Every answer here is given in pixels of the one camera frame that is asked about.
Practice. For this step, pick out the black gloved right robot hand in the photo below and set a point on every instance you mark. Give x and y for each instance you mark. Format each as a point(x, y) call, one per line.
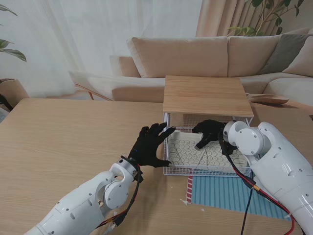
point(210, 131)

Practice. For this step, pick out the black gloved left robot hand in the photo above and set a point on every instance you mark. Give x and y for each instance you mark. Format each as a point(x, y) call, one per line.
point(146, 149)

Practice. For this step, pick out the beige round-key keyboard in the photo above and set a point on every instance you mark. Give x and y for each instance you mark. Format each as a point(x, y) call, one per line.
point(185, 151)

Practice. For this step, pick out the blue striped mouse pad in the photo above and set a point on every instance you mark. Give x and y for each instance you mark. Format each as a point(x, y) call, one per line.
point(215, 193)

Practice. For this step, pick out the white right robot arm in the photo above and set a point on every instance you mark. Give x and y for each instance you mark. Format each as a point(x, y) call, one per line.
point(281, 166)

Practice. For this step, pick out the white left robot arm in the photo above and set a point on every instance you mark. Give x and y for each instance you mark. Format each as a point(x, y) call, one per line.
point(85, 203)

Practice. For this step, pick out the shallow wooden tray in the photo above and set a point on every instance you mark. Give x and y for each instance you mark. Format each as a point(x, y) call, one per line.
point(271, 100)

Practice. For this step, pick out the beige fabric sofa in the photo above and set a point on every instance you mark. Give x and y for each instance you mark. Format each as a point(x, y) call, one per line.
point(183, 56)

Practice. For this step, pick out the white cushioned wooden bench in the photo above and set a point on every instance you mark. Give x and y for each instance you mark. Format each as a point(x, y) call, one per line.
point(83, 79)

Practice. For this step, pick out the tall leafy green plant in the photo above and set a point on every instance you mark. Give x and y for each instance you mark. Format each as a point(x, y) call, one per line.
point(244, 31)

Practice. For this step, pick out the grey sofa cushion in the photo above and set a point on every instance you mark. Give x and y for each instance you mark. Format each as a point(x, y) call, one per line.
point(283, 54)

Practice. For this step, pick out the beige pleated curtain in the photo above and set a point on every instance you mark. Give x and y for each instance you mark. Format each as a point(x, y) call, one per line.
point(220, 19)

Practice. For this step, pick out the cream sofa cushion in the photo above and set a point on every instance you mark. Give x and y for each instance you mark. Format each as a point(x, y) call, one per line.
point(303, 61)

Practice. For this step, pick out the white sheer curtain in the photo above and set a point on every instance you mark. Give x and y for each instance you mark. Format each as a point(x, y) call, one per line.
point(73, 36)

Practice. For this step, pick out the tan round planter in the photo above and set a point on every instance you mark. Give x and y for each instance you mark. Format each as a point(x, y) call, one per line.
point(14, 89)

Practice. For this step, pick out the black stand leg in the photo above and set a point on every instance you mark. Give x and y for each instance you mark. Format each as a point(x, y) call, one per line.
point(5, 101)

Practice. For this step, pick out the broad-leaf green plant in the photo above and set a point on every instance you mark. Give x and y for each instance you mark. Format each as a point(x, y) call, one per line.
point(14, 52)

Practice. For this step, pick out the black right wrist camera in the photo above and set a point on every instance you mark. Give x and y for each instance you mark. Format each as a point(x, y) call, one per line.
point(227, 148)

